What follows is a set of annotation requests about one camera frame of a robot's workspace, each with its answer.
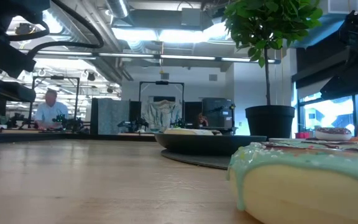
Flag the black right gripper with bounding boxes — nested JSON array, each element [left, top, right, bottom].
[[320, 60, 358, 100]]

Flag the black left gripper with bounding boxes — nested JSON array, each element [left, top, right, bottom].
[[0, 73, 37, 103]]

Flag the plain cream donut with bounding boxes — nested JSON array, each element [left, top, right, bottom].
[[163, 128, 214, 136]]

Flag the person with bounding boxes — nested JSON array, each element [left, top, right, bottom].
[[196, 112, 209, 129], [34, 88, 70, 130]]

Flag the background robot arms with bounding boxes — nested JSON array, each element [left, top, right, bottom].
[[52, 114, 84, 132], [116, 117, 150, 133]]

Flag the green plant in black pot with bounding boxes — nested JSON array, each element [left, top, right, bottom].
[[222, 0, 324, 140]]

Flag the grey partition panel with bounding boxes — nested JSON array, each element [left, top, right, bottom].
[[90, 97, 132, 136]]

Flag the mint green iced donut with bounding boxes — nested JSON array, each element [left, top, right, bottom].
[[227, 141, 358, 224]]

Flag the black machine box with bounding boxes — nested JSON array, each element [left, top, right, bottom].
[[201, 97, 236, 129]]

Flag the black plate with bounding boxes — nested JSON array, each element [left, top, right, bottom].
[[154, 132, 267, 157]]

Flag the light hanging cloth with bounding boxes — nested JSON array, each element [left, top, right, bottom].
[[144, 98, 183, 129]]

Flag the dark grey round mat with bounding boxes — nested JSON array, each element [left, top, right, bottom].
[[160, 149, 233, 170]]

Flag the black rig frame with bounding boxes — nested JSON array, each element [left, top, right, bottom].
[[31, 75, 81, 128], [139, 80, 185, 131]]

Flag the black ceiling device yellow cable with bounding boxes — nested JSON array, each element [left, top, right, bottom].
[[14, 22, 39, 35]]

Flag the silver ventilation duct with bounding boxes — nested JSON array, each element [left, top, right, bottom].
[[50, 0, 133, 82]]

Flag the black table frame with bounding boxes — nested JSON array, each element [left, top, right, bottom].
[[0, 132, 158, 144]]

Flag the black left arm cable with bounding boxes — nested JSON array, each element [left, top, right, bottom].
[[26, 0, 105, 58]]

